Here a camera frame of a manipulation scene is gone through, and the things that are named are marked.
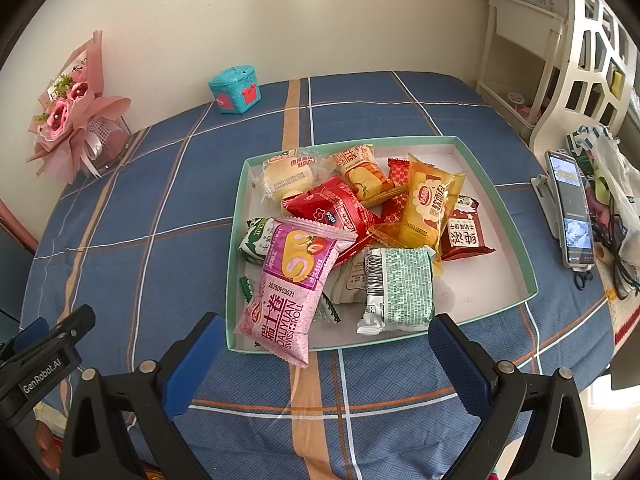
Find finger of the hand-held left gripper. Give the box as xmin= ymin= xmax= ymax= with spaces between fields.
xmin=10 ymin=304 xmax=97 ymax=361

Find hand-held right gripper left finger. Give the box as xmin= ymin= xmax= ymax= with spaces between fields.
xmin=59 ymin=311 xmax=227 ymax=480

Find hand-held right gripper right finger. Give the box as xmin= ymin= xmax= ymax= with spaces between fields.
xmin=427 ymin=312 xmax=601 ymax=480

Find light green snack packet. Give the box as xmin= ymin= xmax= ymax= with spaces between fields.
xmin=356 ymin=246 xmax=437 ymax=336

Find mint green cardboard tray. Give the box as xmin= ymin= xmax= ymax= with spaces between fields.
xmin=225 ymin=135 xmax=539 ymax=356

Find pink cake roll packet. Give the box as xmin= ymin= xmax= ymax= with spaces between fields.
xmin=234 ymin=217 xmax=358 ymax=368

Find red white biscuit packet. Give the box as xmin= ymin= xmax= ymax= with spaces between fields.
xmin=440 ymin=195 xmax=496 ymax=262

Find white snack packet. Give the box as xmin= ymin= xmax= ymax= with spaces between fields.
xmin=330 ymin=249 xmax=372 ymax=306

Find clear green-edged cake packet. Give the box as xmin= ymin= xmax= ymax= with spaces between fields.
xmin=239 ymin=276 xmax=342 ymax=325

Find dark green biscuit packet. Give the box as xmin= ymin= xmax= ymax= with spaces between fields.
xmin=239 ymin=217 xmax=281 ymax=265

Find yellow cake packet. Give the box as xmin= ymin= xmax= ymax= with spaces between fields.
xmin=369 ymin=152 xmax=467 ymax=277

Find red patterned wafer packet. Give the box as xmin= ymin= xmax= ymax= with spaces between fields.
xmin=382 ymin=158 xmax=416 ymax=226

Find red snack packet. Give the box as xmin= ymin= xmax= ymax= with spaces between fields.
xmin=281 ymin=176 xmax=382 ymax=267

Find beige cake roll packet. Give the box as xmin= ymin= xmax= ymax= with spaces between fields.
xmin=330 ymin=144 xmax=408 ymax=207

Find person's left hand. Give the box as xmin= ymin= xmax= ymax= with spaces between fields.
xmin=32 ymin=405 xmax=68 ymax=471

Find white red crochet cloth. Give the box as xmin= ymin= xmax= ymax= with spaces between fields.
xmin=597 ymin=270 xmax=640 ymax=351

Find blue checked tablecloth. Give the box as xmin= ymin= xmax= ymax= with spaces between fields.
xmin=20 ymin=71 xmax=636 ymax=480

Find clear glass vase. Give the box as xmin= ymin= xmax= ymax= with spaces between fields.
xmin=82 ymin=115 xmax=135 ymax=178

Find white phone stand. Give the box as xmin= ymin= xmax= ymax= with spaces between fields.
xmin=530 ymin=172 xmax=566 ymax=241

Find smartphone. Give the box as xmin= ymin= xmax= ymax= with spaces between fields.
xmin=545 ymin=149 xmax=597 ymax=268

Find clear bun packet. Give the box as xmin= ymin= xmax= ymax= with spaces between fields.
xmin=252 ymin=147 xmax=333 ymax=206

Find pink flower bouquet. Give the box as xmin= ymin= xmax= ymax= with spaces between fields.
xmin=26 ymin=30 xmax=133 ymax=185

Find green white carton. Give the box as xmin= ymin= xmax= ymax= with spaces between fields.
xmin=565 ymin=132 xmax=596 ymax=161

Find clear plastic bag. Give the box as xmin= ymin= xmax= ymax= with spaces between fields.
xmin=572 ymin=125 xmax=640 ymax=261

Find teal toy box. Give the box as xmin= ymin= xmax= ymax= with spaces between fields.
xmin=207 ymin=65 xmax=262 ymax=115

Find white shelf rack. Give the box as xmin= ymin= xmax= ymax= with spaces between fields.
xmin=475 ymin=0 xmax=568 ymax=141

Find black cables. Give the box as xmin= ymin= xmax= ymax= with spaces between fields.
xmin=600 ymin=200 xmax=640 ymax=296

